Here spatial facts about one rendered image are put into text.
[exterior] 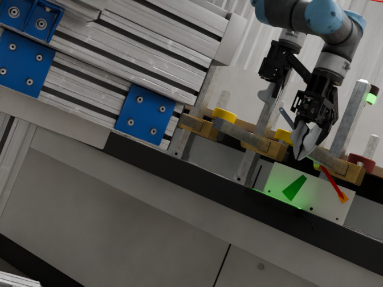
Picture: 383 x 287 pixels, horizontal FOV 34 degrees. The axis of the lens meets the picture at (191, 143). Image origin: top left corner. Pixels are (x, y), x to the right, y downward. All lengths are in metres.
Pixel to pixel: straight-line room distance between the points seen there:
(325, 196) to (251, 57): 9.33
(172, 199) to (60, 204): 0.71
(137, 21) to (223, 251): 1.23
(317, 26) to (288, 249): 0.71
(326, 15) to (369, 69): 8.57
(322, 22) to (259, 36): 9.73
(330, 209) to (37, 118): 0.91
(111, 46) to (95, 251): 1.50
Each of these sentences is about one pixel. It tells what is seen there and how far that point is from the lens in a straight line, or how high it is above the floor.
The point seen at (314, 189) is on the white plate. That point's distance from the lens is 1.79.
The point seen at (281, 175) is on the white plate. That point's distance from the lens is 1.83.
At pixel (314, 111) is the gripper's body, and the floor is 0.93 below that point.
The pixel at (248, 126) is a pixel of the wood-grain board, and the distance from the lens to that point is 2.10.
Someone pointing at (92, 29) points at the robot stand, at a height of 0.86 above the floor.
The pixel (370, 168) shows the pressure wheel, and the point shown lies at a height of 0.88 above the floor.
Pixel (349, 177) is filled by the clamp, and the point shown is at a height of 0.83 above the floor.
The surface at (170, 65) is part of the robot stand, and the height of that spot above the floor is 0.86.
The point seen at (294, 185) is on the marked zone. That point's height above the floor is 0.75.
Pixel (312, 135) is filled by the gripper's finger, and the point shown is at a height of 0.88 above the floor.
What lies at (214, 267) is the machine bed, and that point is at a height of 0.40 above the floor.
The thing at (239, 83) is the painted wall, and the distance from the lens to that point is 10.93.
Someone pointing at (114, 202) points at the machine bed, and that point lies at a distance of 2.42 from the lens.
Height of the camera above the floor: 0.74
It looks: 1 degrees up
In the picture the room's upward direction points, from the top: 22 degrees clockwise
